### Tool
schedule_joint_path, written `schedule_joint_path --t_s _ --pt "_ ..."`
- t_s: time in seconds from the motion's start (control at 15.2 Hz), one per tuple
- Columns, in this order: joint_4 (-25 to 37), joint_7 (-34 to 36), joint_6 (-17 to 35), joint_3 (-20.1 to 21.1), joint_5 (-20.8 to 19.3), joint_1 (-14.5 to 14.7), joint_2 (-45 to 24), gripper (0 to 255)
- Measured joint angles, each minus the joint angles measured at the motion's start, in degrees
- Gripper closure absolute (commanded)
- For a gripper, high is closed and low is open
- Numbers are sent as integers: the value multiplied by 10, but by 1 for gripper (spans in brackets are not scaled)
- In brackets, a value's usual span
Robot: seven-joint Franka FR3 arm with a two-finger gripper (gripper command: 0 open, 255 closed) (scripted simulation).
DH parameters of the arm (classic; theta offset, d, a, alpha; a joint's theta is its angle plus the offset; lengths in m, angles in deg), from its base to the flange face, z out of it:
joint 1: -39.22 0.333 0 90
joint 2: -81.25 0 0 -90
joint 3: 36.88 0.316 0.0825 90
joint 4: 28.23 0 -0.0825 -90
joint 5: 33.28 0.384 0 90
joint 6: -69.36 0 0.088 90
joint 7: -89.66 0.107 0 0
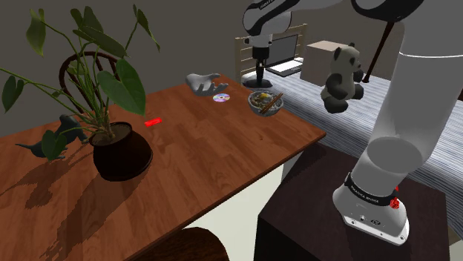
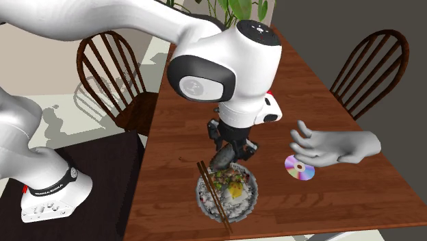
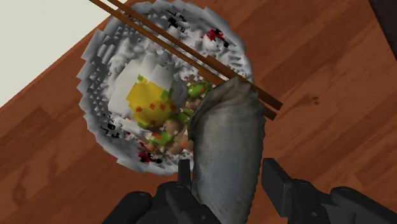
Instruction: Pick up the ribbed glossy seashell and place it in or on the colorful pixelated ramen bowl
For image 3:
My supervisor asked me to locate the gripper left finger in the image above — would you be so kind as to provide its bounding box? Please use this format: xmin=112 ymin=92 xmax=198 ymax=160
xmin=102 ymin=159 xmax=222 ymax=224

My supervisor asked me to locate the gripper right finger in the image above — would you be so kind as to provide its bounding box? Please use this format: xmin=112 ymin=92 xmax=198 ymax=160
xmin=261 ymin=157 xmax=397 ymax=224

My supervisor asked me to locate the grey rough cylinder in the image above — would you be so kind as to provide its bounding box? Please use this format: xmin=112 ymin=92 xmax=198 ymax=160
xmin=187 ymin=76 xmax=267 ymax=224

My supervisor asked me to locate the brown wooden table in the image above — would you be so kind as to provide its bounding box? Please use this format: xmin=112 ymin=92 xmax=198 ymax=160
xmin=0 ymin=0 xmax=397 ymax=224

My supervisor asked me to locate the brown wooden chopstick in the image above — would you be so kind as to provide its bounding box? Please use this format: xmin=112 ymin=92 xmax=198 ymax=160
xmin=88 ymin=0 xmax=278 ymax=122
xmin=106 ymin=0 xmax=284 ymax=111

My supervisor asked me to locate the white bowl of food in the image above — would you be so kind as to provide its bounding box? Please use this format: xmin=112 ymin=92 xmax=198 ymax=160
xmin=76 ymin=0 xmax=255 ymax=177

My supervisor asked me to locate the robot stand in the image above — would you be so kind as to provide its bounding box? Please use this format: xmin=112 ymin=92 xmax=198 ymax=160
xmin=368 ymin=0 xmax=397 ymax=62

